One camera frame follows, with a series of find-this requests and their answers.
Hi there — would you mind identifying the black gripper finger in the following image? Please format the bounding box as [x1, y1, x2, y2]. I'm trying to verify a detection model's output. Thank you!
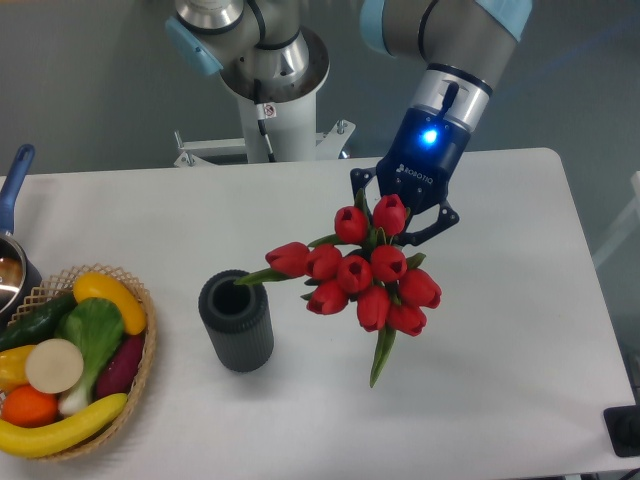
[396, 200, 459, 246]
[349, 167, 377, 201]

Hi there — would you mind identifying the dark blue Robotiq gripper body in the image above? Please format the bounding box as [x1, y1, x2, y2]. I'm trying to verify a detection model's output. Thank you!
[376, 108, 470, 212]

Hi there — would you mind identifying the red tulip bouquet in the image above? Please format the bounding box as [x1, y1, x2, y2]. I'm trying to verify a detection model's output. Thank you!
[235, 190, 442, 387]

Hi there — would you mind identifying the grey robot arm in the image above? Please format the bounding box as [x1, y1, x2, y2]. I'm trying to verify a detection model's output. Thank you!
[165, 1, 532, 246]

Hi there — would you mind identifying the dark grey ribbed vase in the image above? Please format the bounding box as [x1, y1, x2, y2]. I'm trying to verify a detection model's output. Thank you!
[198, 270, 274, 373]

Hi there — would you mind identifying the black device at table edge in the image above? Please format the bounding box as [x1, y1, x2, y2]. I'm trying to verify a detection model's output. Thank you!
[603, 405, 639, 458]

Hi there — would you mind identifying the green bok choy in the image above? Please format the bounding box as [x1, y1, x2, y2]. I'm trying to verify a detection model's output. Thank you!
[55, 298, 124, 417]

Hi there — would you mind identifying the purple sweet potato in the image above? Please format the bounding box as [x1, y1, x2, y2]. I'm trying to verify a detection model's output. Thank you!
[95, 335, 144, 399]

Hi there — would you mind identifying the woven wicker basket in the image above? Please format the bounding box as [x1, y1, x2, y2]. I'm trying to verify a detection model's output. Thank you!
[1, 264, 157, 460]

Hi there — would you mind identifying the green cucumber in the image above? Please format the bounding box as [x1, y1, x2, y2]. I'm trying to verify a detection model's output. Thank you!
[1, 292, 77, 351]

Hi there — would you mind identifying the yellow banana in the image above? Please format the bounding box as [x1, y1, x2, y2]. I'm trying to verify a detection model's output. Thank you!
[1, 393, 128, 459]

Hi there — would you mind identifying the yellow bell pepper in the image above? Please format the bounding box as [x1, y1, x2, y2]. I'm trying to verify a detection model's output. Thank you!
[0, 345, 35, 392]

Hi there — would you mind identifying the orange fruit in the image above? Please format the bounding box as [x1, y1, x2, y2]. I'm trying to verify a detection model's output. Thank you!
[1, 385, 58, 428]

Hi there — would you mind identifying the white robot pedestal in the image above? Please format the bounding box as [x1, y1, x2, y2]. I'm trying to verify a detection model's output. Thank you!
[174, 92, 356, 168]

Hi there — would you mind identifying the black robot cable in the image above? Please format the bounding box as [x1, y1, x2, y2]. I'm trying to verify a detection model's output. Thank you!
[252, 78, 277, 163]

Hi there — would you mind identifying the blue handled steel pot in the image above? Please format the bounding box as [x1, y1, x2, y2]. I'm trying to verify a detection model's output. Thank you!
[1, 144, 42, 326]

